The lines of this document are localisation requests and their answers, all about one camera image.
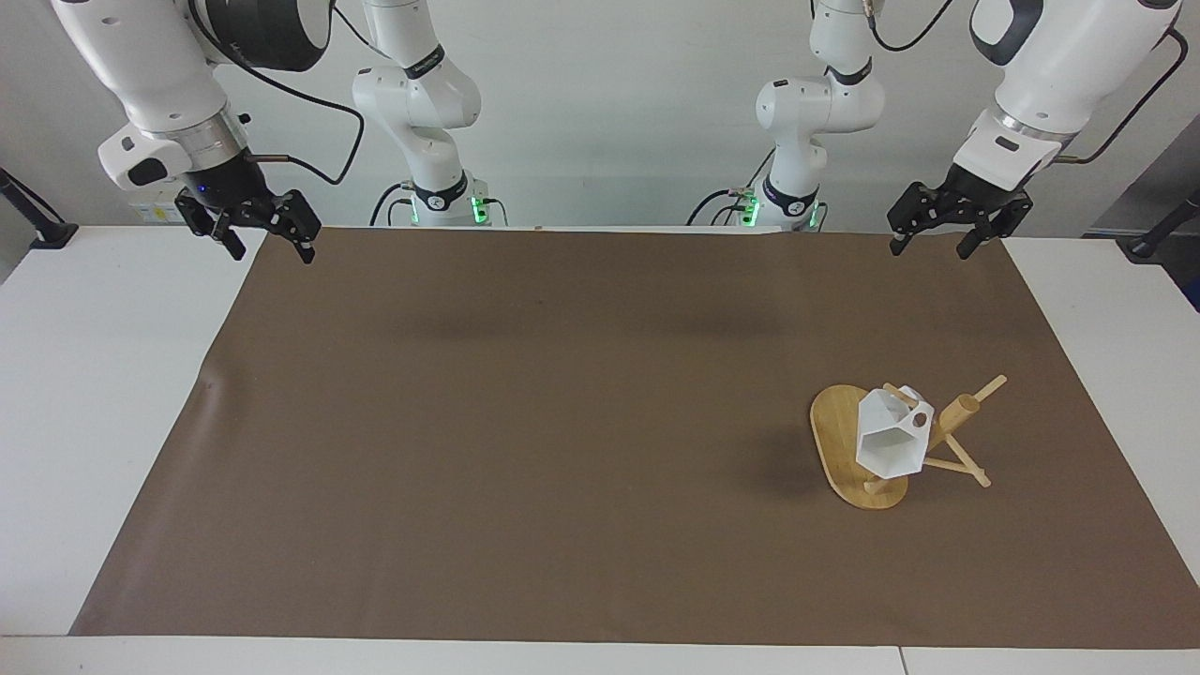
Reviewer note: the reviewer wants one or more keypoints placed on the black stand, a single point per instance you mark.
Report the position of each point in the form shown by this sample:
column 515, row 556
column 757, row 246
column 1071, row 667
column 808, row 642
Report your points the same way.
column 42, row 225
column 1158, row 234

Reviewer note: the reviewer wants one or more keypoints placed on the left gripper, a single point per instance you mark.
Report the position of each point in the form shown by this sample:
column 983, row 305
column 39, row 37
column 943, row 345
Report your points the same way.
column 981, row 186

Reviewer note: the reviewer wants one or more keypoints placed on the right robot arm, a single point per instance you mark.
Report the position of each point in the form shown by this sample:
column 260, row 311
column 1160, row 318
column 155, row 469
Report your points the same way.
column 150, row 66

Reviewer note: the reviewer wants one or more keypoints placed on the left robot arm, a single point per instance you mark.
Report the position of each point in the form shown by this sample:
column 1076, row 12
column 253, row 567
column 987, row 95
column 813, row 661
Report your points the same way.
column 1050, row 75

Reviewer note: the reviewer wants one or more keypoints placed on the white faceted cup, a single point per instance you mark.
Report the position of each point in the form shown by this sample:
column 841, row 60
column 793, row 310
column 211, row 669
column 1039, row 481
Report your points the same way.
column 881, row 422

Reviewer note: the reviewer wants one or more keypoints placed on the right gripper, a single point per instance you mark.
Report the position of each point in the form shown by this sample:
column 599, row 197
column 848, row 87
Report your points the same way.
column 223, row 180

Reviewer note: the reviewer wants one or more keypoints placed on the wooden cup rack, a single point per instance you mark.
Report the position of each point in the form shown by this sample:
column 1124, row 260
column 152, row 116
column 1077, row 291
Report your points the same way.
column 839, row 441

